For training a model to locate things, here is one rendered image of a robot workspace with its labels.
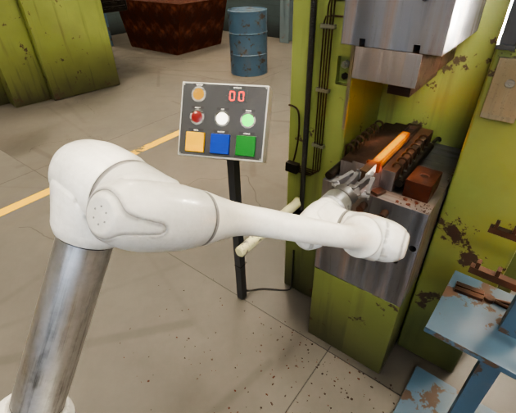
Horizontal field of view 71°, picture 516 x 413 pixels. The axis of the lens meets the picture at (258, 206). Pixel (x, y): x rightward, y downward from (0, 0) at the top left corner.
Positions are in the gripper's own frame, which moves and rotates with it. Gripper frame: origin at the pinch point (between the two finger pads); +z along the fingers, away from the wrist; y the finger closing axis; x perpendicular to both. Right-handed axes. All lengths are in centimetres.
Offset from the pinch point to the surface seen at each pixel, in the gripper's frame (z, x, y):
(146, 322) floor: -50, -98, -88
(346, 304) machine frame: -3, -65, 1
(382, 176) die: 5.3, -3.6, 3.3
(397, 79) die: 6.2, 28.9, 2.1
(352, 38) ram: 6.5, 38.6, -13.6
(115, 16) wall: 438, -77, -800
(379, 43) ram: 6.5, 38.0, -5.1
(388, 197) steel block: 1.7, -8.3, 7.9
